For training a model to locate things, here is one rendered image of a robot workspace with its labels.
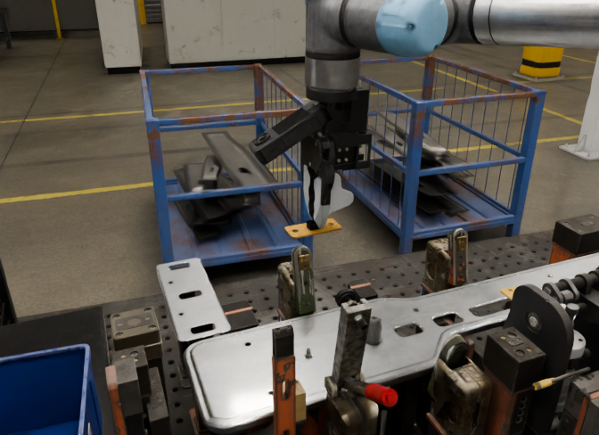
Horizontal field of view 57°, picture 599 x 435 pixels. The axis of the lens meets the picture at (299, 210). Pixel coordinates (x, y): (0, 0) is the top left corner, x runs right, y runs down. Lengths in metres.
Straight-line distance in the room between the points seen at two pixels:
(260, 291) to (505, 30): 1.18
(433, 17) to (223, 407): 0.63
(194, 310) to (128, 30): 7.57
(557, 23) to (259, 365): 0.68
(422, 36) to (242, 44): 8.15
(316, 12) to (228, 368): 0.59
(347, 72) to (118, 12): 7.82
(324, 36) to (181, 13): 7.87
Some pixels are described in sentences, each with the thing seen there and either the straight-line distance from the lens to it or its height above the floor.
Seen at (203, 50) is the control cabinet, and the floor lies 0.27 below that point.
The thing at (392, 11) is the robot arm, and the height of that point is 1.58.
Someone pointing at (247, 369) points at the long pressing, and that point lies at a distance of 0.97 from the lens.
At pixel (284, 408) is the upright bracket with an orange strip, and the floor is 1.07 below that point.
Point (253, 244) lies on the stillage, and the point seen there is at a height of 0.16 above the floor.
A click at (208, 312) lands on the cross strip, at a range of 1.11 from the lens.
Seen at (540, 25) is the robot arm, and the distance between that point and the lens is 0.71.
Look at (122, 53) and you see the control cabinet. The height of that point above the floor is 0.28.
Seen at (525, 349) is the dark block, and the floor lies 1.12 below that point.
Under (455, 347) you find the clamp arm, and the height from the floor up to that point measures 1.10.
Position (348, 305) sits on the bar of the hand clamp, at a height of 1.21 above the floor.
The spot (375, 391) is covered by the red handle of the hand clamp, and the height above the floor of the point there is 1.14.
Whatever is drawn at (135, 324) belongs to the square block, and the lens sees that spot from 1.01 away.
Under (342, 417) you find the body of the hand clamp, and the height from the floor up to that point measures 1.05.
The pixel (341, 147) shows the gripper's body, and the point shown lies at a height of 1.39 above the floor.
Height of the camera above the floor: 1.64
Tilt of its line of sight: 25 degrees down
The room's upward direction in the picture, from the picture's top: straight up
